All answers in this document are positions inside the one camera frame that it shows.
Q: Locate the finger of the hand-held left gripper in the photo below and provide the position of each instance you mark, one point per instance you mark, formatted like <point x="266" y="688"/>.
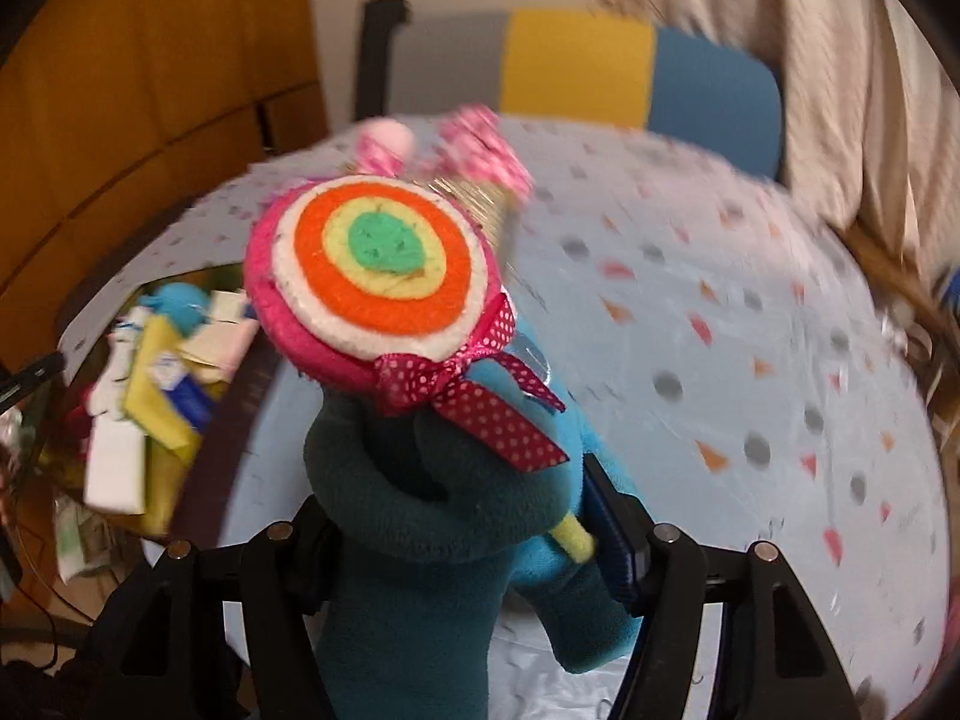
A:
<point x="34" y="379"/>

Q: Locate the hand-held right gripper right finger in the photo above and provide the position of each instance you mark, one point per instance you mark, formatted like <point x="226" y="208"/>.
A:
<point x="607" y="532"/>

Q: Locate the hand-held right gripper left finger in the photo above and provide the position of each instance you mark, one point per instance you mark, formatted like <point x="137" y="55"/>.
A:
<point x="300" y="562"/>

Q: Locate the blue plush with lollipop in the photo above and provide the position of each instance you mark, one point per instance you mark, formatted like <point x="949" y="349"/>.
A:
<point x="420" y="540"/>

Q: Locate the gold tray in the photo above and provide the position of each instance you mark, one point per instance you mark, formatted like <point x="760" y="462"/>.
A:
<point x="225" y="420"/>

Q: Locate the clear plastic packet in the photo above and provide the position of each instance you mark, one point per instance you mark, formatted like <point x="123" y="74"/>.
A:
<point x="82" y="540"/>

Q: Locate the wooden wardrobe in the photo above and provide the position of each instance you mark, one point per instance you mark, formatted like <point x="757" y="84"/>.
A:
<point x="150" y="90"/>

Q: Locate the silver ornate tissue box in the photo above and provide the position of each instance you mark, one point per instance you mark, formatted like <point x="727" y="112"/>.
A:
<point x="487" y="202"/>

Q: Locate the wooden side table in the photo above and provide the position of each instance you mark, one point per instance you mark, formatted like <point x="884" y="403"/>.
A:
<point x="892" y="277"/>

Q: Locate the pink spotted giraffe plush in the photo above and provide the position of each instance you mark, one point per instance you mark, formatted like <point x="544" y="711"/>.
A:
<point x="480" y="139"/>

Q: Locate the grey yellow blue chair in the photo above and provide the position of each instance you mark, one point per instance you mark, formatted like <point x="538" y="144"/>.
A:
<point x="585" y="60"/>

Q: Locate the cream printed curtain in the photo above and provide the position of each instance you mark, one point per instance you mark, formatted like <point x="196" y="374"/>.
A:
<point x="825" y="75"/>

